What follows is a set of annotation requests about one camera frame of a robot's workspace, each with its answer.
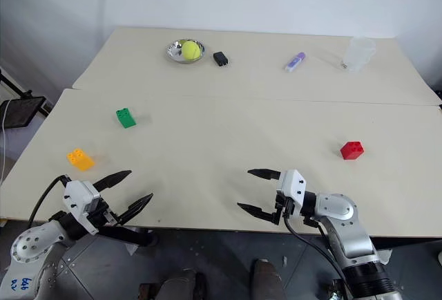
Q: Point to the red toy brick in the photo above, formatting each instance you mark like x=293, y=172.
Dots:
x=352, y=151

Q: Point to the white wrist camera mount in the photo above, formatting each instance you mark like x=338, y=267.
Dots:
x=293, y=184
x=78, y=196

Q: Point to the clear plastic cup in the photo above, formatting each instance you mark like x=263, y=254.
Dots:
x=359, y=54

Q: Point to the small black plug adapter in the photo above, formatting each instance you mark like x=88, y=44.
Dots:
x=221, y=58

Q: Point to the yellow-green tennis ball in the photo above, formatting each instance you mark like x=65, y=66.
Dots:
x=191, y=51

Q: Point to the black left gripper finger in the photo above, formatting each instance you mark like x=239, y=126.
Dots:
x=112, y=180
x=134, y=208

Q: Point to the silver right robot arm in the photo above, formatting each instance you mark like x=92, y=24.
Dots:
x=340, y=210

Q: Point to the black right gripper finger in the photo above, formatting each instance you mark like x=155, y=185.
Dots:
x=257, y=213
x=266, y=173

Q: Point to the shiny metal bowl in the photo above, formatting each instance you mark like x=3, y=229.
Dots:
x=174, y=53

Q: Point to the yellow toy brick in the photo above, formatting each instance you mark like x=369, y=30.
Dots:
x=81, y=160

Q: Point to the black stand base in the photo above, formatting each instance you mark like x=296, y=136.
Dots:
x=20, y=111

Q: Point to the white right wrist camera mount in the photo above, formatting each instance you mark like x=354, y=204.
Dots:
x=293, y=184

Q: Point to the dark rounded shape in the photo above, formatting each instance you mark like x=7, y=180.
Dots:
x=179, y=284
x=267, y=279

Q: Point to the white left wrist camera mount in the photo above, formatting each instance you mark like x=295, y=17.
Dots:
x=78, y=196

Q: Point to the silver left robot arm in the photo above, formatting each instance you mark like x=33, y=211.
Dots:
x=27, y=249

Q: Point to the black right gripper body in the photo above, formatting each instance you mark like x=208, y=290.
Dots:
x=285, y=208

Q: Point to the white and purple tube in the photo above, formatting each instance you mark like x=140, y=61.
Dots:
x=295, y=61

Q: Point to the green toy brick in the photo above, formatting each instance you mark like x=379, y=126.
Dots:
x=126, y=119

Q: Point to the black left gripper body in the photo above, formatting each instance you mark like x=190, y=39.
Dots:
x=102, y=217

